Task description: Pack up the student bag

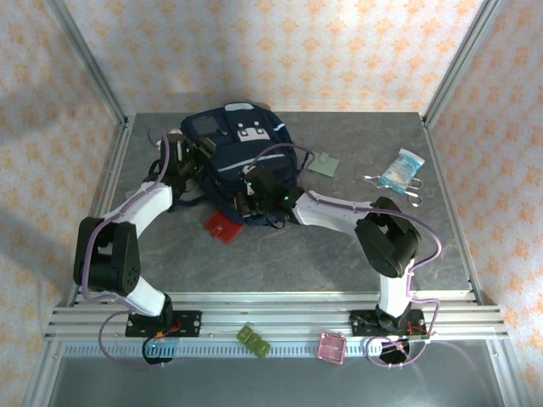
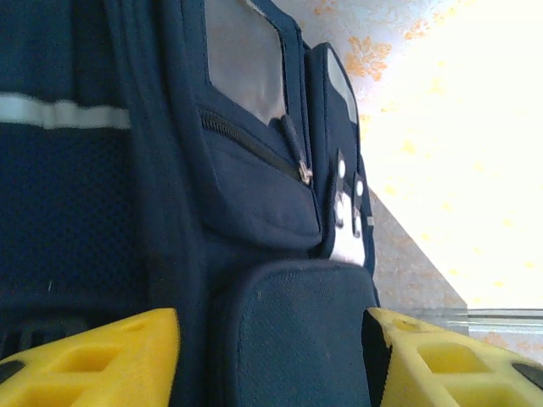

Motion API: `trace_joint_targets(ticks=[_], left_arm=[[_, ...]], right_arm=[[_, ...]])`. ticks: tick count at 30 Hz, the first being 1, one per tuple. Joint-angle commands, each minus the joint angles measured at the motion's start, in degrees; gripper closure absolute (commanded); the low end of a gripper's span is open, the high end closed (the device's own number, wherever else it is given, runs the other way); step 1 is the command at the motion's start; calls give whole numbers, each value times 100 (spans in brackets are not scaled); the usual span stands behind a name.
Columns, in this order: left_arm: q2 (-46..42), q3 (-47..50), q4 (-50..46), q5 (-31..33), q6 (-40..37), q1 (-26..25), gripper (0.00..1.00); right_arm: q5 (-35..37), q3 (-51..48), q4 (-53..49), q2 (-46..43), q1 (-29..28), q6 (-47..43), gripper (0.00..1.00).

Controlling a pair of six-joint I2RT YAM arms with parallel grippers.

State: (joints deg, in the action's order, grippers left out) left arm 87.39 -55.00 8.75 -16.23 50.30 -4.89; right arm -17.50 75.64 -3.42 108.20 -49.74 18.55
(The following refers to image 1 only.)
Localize blue white tissue pack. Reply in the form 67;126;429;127
377;148;426;196

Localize red wallet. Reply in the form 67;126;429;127
202;211;245;246

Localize metal scissors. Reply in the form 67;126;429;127
360;171;423;208

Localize green wallet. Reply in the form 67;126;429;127
307;151;340;177

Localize slotted grey cable duct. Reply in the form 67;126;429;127
59;341;489;360

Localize aluminium frame leg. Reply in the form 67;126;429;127
20;338;64;407
485;338;529;407

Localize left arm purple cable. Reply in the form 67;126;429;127
80;126;179;370

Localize aluminium frame post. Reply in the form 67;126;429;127
44;0;131;128
422;0;508;128

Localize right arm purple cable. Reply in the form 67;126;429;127
249;143;442;370

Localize pink square box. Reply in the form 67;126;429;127
317;332;347;365

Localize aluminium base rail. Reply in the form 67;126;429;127
44;290;508;343

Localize navy blue backpack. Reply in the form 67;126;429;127
169;101;315;229

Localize aluminium side rail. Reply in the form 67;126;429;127
422;116;484;306
54;116;137;309

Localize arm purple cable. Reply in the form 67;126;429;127
249;143;442;370
80;126;179;370

